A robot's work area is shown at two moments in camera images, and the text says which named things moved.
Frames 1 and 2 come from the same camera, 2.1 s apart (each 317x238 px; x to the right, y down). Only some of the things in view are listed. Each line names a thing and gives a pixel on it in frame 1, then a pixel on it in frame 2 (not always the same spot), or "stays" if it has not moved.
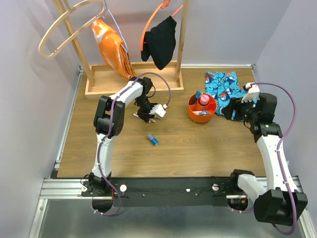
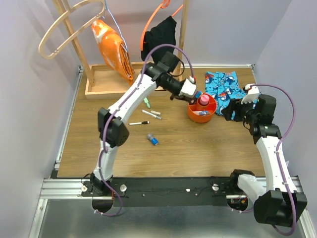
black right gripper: [236, 103] stays
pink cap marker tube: [204, 99] stays
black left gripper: [145, 116] to [178, 96]
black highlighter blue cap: [198, 94] stays
